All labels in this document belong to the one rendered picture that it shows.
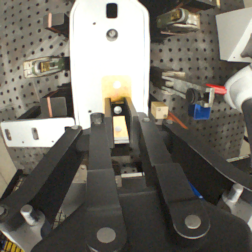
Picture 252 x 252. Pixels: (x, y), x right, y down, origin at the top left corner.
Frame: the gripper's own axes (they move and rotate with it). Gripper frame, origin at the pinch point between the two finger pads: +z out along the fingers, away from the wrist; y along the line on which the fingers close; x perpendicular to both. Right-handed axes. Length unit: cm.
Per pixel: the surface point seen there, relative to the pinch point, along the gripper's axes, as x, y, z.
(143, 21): 17.2, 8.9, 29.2
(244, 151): -110, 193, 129
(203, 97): 0.2, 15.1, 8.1
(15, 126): -11.7, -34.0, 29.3
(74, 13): 20.6, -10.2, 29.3
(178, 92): -0.9, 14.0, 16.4
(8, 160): -96, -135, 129
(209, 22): 30, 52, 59
